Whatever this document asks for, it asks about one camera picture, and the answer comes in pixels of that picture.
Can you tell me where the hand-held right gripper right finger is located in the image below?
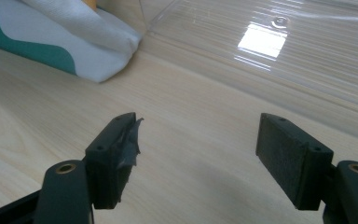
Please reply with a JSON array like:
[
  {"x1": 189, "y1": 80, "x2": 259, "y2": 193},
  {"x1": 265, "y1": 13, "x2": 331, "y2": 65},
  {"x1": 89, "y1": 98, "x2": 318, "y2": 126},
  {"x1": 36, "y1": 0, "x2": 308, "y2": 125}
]
[{"x1": 255, "y1": 112, "x2": 336, "y2": 211}]

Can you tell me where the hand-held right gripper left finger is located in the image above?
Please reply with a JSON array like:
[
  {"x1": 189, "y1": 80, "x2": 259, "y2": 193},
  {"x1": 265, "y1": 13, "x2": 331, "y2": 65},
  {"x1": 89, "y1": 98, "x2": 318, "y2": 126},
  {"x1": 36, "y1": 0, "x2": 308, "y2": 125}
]
[{"x1": 84, "y1": 111, "x2": 145, "y2": 210}]

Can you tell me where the clear plastic tray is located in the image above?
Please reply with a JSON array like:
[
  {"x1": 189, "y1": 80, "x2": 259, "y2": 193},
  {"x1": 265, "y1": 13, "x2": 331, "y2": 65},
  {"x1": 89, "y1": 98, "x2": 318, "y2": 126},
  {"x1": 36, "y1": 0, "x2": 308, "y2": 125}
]
[{"x1": 139, "y1": 0, "x2": 358, "y2": 146}]

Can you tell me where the white and green tote bag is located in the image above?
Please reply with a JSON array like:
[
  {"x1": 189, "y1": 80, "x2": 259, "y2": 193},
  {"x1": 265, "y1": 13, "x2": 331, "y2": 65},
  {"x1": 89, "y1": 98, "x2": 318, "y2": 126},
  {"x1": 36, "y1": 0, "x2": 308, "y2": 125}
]
[{"x1": 0, "y1": 0, "x2": 144, "y2": 84}]

